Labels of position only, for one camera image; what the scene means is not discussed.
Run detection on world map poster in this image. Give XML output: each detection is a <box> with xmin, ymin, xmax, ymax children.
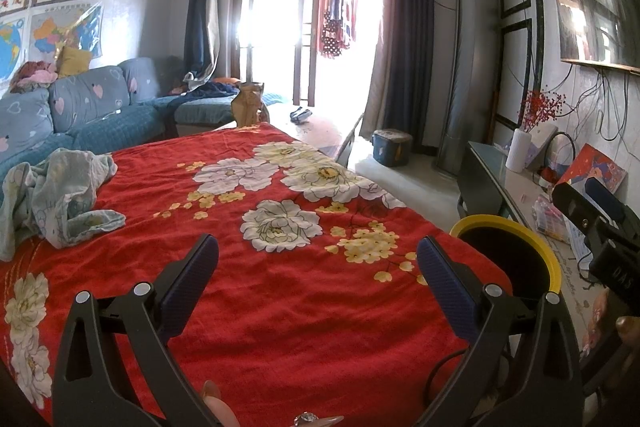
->
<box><xmin>0</xmin><ymin>18</ymin><xmax>26</xmax><ymax>82</ymax></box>

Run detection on red pink clothes pile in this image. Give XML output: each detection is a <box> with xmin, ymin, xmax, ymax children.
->
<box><xmin>10</xmin><ymin>61</ymin><xmax>60</xmax><ymax>94</ymax></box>

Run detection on white lavender card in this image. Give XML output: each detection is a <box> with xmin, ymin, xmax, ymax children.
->
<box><xmin>525</xmin><ymin>122</ymin><xmax>560</xmax><ymax>172</ymax></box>

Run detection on yellow trash bin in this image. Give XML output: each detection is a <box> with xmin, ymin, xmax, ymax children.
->
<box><xmin>449</xmin><ymin>214</ymin><xmax>564</xmax><ymax>303</ymax></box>

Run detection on pastel colour cards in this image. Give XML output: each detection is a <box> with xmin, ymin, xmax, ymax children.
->
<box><xmin>531</xmin><ymin>197</ymin><xmax>573</xmax><ymax>240</ymax></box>

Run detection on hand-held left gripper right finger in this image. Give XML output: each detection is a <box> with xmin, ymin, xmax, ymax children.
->
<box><xmin>416</xmin><ymin>234</ymin><xmax>585</xmax><ymax>427</ymax></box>

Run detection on dark wooden coffee table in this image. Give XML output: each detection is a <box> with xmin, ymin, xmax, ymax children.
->
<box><xmin>215</xmin><ymin>104</ymin><xmax>366</xmax><ymax>170</ymax></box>

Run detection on blue storage box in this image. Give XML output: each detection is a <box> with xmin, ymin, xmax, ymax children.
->
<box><xmin>371</xmin><ymin>129</ymin><xmax>413</xmax><ymax>168</ymax></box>

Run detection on person's right hand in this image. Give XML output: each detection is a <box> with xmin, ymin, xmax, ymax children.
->
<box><xmin>580</xmin><ymin>289</ymin><xmax>640</xmax><ymax>360</ymax></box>

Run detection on white vase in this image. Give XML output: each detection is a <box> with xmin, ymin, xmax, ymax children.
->
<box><xmin>505</xmin><ymin>128</ymin><xmax>531</xmax><ymax>172</ymax></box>

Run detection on red floral blanket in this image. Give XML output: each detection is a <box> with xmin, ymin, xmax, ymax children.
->
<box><xmin>0</xmin><ymin>122</ymin><xmax>516</xmax><ymax>427</ymax></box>

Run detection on blue patterned sofa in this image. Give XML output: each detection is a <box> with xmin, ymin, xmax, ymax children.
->
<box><xmin>0</xmin><ymin>57</ymin><xmax>291</xmax><ymax>180</ymax></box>

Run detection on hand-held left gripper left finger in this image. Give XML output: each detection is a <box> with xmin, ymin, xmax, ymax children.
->
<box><xmin>51</xmin><ymin>233</ymin><xmax>221</xmax><ymax>427</ymax></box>

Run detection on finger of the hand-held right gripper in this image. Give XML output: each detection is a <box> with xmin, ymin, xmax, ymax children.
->
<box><xmin>584</xmin><ymin>177</ymin><xmax>636</xmax><ymax>220</ymax></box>
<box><xmin>551</xmin><ymin>181</ymin><xmax>608</xmax><ymax>238</ymax></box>

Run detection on hanging wall cables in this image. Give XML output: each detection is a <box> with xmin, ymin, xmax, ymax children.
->
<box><xmin>565</xmin><ymin>67</ymin><xmax>640</xmax><ymax>142</ymax></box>

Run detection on light green cloth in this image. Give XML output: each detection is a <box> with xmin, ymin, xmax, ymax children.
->
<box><xmin>0</xmin><ymin>148</ymin><xmax>126</xmax><ymax>263</ymax></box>

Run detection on silver standing air conditioner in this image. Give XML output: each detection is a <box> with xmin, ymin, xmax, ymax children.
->
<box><xmin>432</xmin><ymin>0</ymin><xmax>503</xmax><ymax>178</ymax></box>

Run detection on country map poster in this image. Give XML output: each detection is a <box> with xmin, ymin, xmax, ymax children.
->
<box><xmin>30</xmin><ymin>4</ymin><xmax>103</xmax><ymax>58</ymax></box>

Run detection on hanging laundry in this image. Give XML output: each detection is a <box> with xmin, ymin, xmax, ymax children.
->
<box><xmin>316</xmin><ymin>0</ymin><xmax>361</xmax><ymax>60</ymax></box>

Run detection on black looped cable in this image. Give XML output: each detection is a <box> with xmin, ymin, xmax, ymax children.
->
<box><xmin>547</xmin><ymin>132</ymin><xmax>577</xmax><ymax>175</ymax></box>

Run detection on wall television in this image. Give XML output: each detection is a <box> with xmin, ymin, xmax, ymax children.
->
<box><xmin>537</xmin><ymin>0</ymin><xmax>640</xmax><ymax>75</ymax></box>

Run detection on dark blue curtain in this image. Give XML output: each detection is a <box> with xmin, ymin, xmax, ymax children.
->
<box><xmin>182</xmin><ymin>0</ymin><xmax>223</xmax><ymax>80</ymax></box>

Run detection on red picture book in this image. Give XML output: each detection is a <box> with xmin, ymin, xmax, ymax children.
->
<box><xmin>555</xmin><ymin>144</ymin><xmax>628</xmax><ymax>198</ymax></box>

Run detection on brown paper bag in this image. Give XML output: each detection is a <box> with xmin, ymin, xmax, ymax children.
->
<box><xmin>230</xmin><ymin>82</ymin><xmax>271</xmax><ymax>128</ymax></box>

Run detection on white blue printed paper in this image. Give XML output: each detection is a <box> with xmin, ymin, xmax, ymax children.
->
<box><xmin>570</xmin><ymin>227</ymin><xmax>597</xmax><ymax>264</ymax></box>

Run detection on yellow pillow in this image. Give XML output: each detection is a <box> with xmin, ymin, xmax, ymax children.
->
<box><xmin>57</xmin><ymin>46</ymin><xmax>93</xmax><ymax>78</ymax></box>

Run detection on person's left hand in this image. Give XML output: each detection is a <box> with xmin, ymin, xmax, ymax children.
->
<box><xmin>199</xmin><ymin>380</ymin><xmax>347</xmax><ymax>427</ymax></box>

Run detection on grey curtain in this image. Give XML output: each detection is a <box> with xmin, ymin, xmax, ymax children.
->
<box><xmin>362</xmin><ymin>0</ymin><xmax>443</xmax><ymax>152</ymax></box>

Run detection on glass topped television stand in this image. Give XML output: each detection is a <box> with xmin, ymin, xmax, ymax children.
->
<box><xmin>457</xmin><ymin>141</ymin><xmax>601</xmax><ymax>308</ymax></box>

